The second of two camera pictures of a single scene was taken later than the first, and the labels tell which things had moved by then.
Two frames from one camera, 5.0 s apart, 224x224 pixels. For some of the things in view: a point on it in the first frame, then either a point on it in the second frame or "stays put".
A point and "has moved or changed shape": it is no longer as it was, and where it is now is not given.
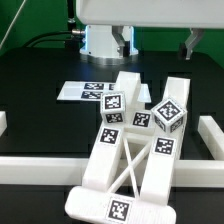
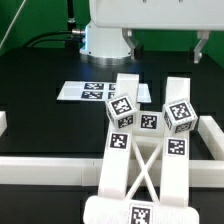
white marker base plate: [92, 91] stays put
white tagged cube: [113, 107] has moved or changed shape
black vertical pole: [71, 15] stays put
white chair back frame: [98, 202] has moved or changed shape
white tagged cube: [169, 115] has moved or changed shape
